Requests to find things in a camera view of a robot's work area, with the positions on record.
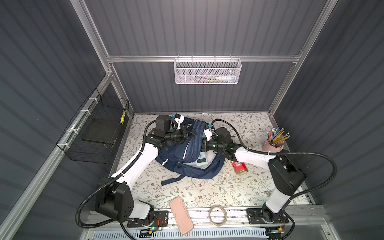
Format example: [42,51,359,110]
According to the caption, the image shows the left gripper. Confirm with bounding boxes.
[165,125,197,144]

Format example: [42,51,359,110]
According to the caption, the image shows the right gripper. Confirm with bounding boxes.
[192,137,225,153]

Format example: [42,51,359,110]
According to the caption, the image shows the light blue calculator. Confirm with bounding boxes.
[195,153,210,168]

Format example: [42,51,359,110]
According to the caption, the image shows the navy blue student backpack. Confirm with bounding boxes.
[155,119,225,186]

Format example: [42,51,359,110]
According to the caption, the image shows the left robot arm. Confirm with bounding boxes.
[95,114,196,223]

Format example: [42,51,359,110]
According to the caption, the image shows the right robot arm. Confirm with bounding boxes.
[202,125,306,215]

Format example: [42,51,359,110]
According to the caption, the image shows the red card box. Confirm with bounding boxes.
[231,161,248,175]

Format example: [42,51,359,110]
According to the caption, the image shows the pink pencil cup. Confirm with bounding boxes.
[262,141,285,153]

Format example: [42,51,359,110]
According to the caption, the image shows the yellow tag on basket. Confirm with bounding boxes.
[120,110,126,125]

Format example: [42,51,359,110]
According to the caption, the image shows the bundle of coloured pencils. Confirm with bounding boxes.
[267,128,291,147]

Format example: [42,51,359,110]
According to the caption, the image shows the pens in white basket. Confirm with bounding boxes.
[194,76,237,83]

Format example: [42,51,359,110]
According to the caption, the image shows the roll of clear tape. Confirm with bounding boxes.
[208,205,228,227]

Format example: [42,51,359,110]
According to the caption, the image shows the pink pencil case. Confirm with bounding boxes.
[170,197,194,235]

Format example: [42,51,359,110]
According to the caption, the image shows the white wire mesh basket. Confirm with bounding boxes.
[173,57,242,85]

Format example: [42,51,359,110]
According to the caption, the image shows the black wire basket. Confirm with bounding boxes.
[57,90,130,164]

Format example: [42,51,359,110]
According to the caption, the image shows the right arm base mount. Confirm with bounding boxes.
[246,208,290,225]

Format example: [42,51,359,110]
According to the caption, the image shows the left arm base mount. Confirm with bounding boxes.
[126,211,170,228]

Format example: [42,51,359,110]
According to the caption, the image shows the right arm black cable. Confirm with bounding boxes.
[211,118,338,240]

